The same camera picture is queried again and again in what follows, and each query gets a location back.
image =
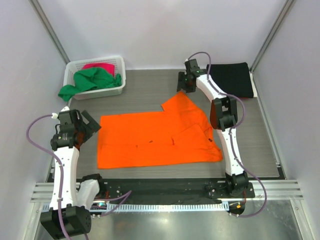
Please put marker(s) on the folded black t shirt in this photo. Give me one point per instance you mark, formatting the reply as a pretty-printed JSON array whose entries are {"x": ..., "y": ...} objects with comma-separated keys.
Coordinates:
[{"x": 232, "y": 78}]

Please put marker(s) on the left aluminium frame post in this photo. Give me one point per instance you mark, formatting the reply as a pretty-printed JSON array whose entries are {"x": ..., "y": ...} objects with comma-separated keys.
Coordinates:
[{"x": 49, "y": 29}]

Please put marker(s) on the white slotted cable duct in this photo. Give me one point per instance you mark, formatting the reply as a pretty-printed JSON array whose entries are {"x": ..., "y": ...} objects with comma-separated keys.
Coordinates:
[{"x": 143, "y": 208}]

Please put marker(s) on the orange t shirt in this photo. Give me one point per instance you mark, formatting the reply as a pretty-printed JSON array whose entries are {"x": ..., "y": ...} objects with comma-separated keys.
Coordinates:
[{"x": 179, "y": 134}]

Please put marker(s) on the aluminium frame post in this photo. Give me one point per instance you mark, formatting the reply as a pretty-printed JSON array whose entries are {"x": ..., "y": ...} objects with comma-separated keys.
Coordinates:
[
  {"x": 49, "y": 29},
  {"x": 284, "y": 12}
]

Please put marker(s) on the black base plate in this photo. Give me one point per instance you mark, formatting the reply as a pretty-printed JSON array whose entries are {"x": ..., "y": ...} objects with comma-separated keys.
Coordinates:
[{"x": 174, "y": 191}]

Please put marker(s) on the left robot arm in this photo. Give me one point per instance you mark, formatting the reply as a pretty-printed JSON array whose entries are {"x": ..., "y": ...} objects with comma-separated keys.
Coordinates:
[{"x": 69, "y": 209}]

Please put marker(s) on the white plastic basket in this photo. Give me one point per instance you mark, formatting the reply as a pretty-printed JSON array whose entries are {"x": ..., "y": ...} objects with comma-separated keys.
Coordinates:
[{"x": 119, "y": 68}]

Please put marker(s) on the right aluminium frame post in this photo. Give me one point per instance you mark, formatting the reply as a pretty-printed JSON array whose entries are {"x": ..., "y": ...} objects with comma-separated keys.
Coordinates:
[{"x": 284, "y": 12}]

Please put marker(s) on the green t shirt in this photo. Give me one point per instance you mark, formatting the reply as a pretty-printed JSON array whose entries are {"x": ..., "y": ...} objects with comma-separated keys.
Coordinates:
[{"x": 90, "y": 79}]

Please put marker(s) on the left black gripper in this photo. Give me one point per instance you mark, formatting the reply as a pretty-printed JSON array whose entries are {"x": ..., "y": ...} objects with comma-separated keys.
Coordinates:
[{"x": 93, "y": 126}]

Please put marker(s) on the pink t shirt in basket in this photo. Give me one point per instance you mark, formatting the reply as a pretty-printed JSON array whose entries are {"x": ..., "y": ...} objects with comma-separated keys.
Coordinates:
[{"x": 110, "y": 68}]

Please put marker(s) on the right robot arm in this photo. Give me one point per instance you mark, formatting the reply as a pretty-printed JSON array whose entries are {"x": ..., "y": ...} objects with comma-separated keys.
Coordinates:
[{"x": 223, "y": 118}]

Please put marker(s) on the aluminium front rail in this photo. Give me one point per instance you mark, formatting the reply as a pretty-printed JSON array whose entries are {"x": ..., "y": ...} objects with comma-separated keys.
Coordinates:
[{"x": 274, "y": 190}]

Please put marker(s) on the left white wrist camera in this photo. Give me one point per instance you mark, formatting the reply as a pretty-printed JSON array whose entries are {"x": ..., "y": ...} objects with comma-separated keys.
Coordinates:
[{"x": 57, "y": 115}]

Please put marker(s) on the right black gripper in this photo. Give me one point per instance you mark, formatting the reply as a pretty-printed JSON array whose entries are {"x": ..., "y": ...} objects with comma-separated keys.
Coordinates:
[{"x": 180, "y": 84}]

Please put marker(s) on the folded white t shirt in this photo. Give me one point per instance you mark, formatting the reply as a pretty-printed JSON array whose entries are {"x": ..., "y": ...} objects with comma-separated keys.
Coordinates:
[{"x": 254, "y": 87}]

